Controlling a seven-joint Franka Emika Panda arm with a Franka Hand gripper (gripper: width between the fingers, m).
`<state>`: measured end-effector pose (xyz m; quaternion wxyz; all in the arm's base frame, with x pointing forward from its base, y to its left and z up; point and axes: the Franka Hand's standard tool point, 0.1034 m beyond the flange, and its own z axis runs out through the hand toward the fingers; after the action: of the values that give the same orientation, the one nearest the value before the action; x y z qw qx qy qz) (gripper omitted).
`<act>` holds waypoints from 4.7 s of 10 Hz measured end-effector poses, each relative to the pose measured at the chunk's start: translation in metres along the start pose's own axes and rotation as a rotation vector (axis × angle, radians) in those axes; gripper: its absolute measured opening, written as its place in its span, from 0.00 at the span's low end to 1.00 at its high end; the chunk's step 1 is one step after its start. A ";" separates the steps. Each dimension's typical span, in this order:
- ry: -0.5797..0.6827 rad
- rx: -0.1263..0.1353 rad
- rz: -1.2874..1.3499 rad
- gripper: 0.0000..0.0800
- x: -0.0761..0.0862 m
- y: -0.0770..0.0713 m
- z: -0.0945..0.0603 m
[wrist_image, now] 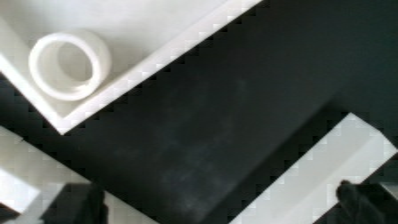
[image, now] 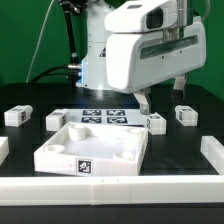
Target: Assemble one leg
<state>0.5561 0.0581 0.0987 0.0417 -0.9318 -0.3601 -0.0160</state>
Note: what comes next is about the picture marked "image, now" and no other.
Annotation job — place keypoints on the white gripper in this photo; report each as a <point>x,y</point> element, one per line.
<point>137,61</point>

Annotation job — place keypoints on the white square table top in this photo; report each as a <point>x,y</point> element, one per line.
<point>93,150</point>

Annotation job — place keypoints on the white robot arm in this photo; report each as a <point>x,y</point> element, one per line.
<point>88,38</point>

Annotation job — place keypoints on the white sheet with markers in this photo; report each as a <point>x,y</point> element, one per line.
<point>131,117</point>

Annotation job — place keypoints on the white U-shaped obstacle fence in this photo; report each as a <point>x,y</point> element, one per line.
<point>20,188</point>

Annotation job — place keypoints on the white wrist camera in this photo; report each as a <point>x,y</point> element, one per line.
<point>140,16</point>

